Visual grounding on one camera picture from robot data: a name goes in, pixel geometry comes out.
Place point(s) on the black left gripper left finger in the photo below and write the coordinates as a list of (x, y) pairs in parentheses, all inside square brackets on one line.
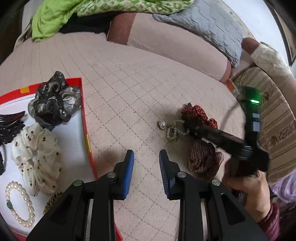
[(112, 186)]

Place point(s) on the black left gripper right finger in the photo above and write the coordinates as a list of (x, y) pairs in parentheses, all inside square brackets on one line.
[(179, 185)]

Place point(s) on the pearl gold earring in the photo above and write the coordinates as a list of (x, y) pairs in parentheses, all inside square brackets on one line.
[(162, 125)]

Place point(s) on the red polka dot scrunchie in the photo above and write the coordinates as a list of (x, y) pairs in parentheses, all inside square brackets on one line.
[(194, 117)]

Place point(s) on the white cherry print scrunchie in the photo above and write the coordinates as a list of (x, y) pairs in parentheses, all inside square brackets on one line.
[(36, 152)]

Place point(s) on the dark grey organza scrunchie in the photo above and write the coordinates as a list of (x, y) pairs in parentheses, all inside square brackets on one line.
[(55, 102)]

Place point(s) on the black hair claw clip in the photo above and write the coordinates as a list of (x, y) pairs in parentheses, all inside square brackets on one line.
[(11, 126)]

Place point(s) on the person's right hand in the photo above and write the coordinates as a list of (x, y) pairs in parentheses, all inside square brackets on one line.
[(256, 190)]

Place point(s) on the striped floral cushion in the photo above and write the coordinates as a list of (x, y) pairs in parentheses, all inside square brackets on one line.
[(277, 132)]

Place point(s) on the orange white packet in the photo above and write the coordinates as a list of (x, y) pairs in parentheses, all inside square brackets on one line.
[(232, 88)]

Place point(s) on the red white box lid tray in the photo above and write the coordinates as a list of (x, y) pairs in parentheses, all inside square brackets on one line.
[(65, 214)]

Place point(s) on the pink quilted bed cover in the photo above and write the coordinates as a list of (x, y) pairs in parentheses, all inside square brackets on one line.
[(126, 92)]

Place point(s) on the cream patterned pillow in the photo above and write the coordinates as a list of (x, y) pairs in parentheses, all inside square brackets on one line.
[(274, 65)]

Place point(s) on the pink bolster pillow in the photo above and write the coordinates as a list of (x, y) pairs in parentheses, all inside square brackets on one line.
[(142, 31)]

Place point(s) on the grey quilted pillow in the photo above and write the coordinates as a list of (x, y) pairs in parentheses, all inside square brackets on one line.
[(211, 22)]

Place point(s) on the green quilted blanket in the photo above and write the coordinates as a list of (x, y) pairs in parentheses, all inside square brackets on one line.
[(52, 15)]

